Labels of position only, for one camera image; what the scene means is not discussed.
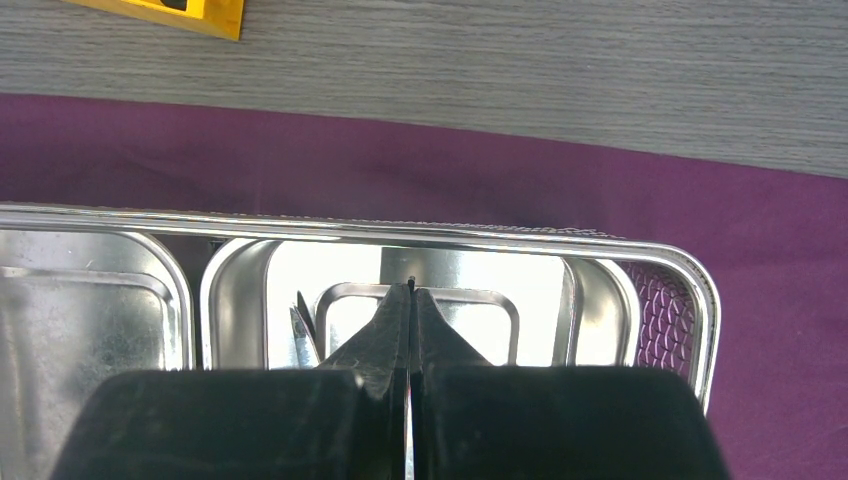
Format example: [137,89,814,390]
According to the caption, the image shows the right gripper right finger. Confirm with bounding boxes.
[411,289,729,479]

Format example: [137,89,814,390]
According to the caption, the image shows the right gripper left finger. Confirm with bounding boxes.
[52,284,411,479]

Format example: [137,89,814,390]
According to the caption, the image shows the steel surgical scissors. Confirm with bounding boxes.
[290,291,320,369]

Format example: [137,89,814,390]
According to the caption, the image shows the steel instrument tray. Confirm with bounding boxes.
[1,203,721,479]

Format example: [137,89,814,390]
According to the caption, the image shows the purple cloth wrap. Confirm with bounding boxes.
[1,94,847,479]

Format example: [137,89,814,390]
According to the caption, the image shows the orange yellow toy block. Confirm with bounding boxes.
[69,0,246,41]

